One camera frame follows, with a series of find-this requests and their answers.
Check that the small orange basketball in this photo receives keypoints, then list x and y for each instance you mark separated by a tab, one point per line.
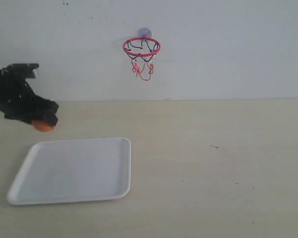
42	126

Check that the red mini basketball hoop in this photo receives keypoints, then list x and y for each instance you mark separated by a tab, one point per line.
142	51

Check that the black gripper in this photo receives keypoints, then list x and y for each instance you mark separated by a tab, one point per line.
16	95

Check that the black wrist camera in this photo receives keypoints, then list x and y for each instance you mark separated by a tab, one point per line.
24	70

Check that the white plastic tray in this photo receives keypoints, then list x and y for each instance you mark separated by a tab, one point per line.
69	171

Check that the clear suction cup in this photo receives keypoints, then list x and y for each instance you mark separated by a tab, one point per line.
144	33

